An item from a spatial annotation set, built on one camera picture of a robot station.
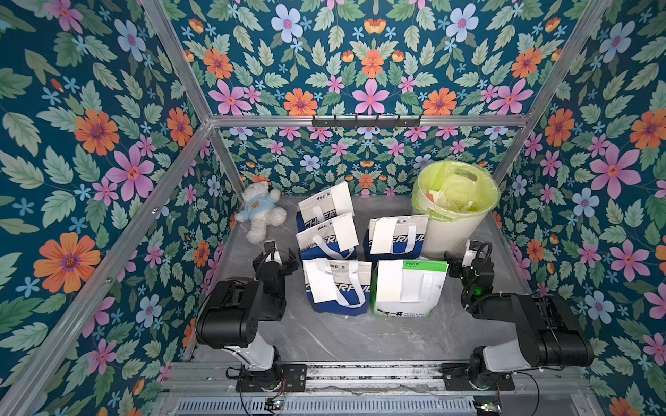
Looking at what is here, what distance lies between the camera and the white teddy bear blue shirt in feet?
3.31

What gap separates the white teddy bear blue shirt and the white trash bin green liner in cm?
54

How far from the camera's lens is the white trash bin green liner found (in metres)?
0.81
